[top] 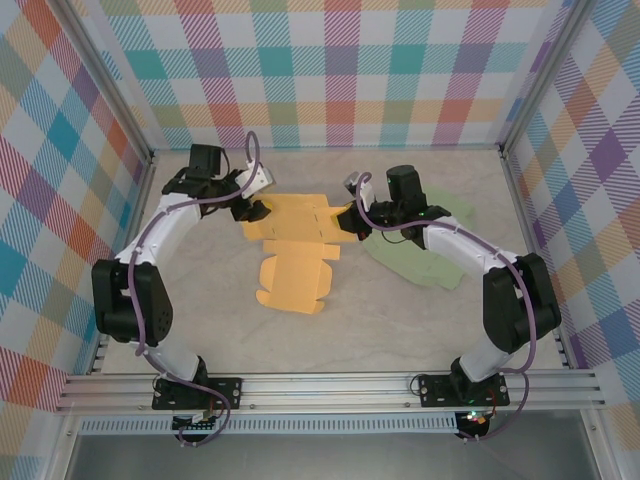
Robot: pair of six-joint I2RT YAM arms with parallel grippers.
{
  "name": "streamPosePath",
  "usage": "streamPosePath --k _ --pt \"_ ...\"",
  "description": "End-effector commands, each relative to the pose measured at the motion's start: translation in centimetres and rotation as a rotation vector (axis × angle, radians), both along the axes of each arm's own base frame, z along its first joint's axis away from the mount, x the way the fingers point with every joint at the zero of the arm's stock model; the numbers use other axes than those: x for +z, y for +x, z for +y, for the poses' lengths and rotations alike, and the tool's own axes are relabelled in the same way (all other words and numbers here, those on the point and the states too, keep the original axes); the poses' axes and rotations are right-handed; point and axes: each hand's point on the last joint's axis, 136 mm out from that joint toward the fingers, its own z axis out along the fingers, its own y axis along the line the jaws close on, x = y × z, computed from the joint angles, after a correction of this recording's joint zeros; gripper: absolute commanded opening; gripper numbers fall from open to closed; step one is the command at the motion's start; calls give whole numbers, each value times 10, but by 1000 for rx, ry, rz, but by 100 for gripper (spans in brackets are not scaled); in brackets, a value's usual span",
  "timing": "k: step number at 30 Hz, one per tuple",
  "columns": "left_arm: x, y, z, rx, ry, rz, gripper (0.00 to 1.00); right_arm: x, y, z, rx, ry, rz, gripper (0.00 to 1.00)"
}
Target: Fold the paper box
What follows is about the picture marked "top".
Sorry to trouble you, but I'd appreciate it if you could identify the slotted grey cable duct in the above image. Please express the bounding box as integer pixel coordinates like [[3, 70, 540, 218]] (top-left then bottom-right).
[[79, 412, 459, 435]]

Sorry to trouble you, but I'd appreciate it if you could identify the orange paper box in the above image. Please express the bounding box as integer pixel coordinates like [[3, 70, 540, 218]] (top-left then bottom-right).
[[239, 192, 351, 317]]

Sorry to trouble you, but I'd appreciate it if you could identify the green paper box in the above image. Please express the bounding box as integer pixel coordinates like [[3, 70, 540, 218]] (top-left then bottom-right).
[[362, 184, 476, 291]]

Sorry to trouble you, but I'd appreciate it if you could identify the aluminium frame post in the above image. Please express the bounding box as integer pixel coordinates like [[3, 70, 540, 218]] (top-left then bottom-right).
[[57, 0, 156, 164], [497, 0, 599, 161]]

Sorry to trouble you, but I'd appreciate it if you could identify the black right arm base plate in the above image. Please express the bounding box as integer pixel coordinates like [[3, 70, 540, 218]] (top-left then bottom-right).
[[417, 372, 511, 409]]

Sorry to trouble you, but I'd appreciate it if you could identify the grey metal panel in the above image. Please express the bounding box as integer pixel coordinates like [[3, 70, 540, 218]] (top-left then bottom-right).
[[64, 432, 601, 480]]

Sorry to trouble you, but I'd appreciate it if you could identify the aluminium mounting rail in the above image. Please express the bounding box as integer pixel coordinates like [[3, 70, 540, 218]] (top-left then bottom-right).
[[54, 369, 606, 414]]

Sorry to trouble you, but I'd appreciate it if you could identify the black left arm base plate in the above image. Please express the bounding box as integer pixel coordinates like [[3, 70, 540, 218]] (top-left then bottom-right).
[[151, 377, 245, 411]]

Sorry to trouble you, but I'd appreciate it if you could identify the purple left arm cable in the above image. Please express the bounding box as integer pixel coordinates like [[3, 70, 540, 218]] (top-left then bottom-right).
[[127, 130, 266, 449]]

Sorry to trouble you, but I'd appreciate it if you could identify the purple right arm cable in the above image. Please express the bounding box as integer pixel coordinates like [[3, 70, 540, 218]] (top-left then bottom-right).
[[349, 172, 544, 444]]

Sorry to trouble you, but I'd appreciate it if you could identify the small circuit board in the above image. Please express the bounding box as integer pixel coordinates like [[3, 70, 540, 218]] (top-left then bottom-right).
[[457, 409, 494, 429], [172, 412, 221, 434]]

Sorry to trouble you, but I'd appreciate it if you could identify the aluminium table side rail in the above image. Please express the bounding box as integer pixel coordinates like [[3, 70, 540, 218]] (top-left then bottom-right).
[[87, 152, 159, 376], [499, 149, 574, 371]]

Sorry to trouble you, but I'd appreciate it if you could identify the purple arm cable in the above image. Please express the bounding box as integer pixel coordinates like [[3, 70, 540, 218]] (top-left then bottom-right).
[[349, 172, 544, 444], [127, 130, 266, 449]]

